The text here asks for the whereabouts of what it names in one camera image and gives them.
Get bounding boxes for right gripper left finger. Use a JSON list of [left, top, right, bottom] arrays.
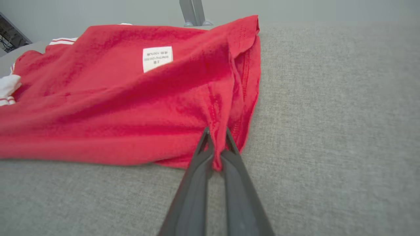
[[157, 127, 216, 236]]

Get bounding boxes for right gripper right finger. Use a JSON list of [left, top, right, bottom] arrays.
[[220, 128, 275, 236]]

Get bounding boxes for red and white shirt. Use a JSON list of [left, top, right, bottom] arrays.
[[0, 15, 262, 171]]

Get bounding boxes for grey partition post two feet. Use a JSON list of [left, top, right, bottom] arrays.
[[179, 0, 214, 27]]

